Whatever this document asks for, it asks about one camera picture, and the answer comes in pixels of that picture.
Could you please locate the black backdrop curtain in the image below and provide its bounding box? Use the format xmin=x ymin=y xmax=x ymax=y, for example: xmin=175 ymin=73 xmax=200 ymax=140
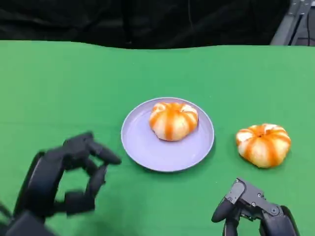
xmin=0 ymin=0 xmax=290 ymax=50

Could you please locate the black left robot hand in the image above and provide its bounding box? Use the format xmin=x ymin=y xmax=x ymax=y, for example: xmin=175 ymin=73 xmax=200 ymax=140
xmin=13 ymin=132 xmax=123 ymax=220

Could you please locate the grey metal frame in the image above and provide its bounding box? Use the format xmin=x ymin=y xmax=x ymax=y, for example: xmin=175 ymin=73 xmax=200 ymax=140
xmin=269 ymin=0 xmax=315 ymax=46

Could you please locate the black cable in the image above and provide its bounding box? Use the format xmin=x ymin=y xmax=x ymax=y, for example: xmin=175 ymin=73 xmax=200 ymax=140
xmin=306 ymin=9 xmax=311 ymax=46

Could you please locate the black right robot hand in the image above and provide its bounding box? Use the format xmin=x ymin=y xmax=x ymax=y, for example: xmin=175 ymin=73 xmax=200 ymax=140
xmin=211 ymin=177 xmax=301 ymax=236

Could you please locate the lilac plate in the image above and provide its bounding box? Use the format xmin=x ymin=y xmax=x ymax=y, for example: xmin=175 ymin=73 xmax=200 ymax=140
xmin=121 ymin=97 xmax=215 ymax=173

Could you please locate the green table cloth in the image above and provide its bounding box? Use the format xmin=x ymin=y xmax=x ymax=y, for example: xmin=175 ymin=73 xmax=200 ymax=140
xmin=0 ymin=40 xmax=315 ymax=236

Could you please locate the orange and white bread roll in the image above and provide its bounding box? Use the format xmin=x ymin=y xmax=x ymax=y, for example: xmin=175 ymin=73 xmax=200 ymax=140
xmin=149 ymin=102 xmax=199 ymax=142
xmin=235 ymin=123 xmax=292 ymax=169

